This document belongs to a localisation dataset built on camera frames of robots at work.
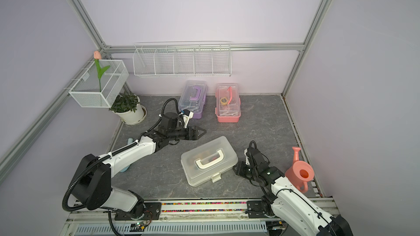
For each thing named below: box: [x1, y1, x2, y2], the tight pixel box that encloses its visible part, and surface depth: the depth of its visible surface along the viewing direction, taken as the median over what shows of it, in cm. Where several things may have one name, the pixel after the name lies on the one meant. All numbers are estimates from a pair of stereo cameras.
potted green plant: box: [108, 91, 148, 126], surface depth 98 cm
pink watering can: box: [284, 146, 315, 194], surface depth 76 cm
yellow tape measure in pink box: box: [219, 96, 228, 106], surface depth 110 cm
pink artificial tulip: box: [94, 50, 111, 93], surface depth 86 cm
